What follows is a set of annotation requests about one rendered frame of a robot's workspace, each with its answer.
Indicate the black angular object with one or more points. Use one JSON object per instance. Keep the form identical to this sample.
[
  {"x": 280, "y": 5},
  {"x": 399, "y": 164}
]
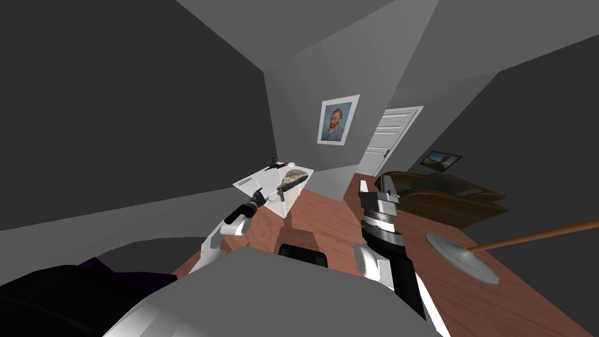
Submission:
[{"x": 272, "y": 163}]

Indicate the framed portrait painting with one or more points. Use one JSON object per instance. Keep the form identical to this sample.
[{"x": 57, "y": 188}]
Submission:
[{"x": 337, "y": 120}]

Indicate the white round plate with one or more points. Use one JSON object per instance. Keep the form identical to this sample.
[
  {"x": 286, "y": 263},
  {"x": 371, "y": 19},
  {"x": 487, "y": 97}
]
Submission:
[{"x": 273, "y": 198}]

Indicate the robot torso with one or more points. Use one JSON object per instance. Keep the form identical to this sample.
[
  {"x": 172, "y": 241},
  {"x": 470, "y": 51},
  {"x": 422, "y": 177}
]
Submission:
[{"x": 262, "y": 299}]

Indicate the brown sofa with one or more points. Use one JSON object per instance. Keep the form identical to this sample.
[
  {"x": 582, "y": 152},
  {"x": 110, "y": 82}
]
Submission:
[{"x": 444, "y": 196}]

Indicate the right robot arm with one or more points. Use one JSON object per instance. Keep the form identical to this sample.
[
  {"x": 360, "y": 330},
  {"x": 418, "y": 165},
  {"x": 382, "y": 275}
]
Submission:
[{"x": 390, "y": 262}]

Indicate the dark framed landscape picture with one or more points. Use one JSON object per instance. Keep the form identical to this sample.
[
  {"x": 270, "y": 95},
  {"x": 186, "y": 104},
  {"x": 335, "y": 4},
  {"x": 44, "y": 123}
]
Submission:
[{"x": 440, "y": 160}]

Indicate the floor lamp with wooden pole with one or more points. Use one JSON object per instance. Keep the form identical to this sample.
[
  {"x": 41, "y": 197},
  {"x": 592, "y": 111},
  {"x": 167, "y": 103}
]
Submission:
[{"x": 461, "y": 257}]

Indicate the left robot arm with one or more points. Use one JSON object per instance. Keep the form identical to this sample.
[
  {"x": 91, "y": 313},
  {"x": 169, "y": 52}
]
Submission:
[{"x": 229, "y": 225}]

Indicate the grey knife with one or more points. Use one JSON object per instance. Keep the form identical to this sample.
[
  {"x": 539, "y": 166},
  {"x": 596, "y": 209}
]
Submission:
[{"x": 245, "y": 181}]

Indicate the white panelled door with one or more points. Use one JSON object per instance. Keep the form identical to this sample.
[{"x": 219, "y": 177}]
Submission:
[{"x": 390, "y": 135}]

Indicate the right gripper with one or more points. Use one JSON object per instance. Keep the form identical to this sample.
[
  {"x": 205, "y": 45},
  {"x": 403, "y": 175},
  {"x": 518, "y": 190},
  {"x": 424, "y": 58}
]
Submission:
[{"x": 378, "y": 206}]

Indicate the white table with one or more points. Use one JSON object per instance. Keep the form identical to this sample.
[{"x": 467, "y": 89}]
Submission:
[{"x": 255, "y": 183}]

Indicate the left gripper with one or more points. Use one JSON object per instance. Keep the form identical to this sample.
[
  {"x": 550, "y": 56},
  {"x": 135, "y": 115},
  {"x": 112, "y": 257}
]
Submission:
[{"x": 257, "y": 200}]

